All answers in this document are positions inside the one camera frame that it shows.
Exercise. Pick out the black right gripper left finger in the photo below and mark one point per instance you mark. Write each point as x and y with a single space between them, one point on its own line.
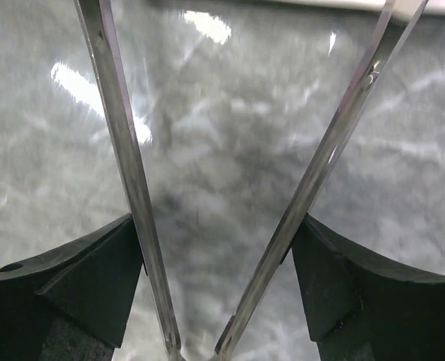
71 302

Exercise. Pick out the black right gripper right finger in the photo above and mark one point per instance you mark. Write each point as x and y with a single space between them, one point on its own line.
360 305

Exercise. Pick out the metal tongs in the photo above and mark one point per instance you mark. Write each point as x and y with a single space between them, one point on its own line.
214 108

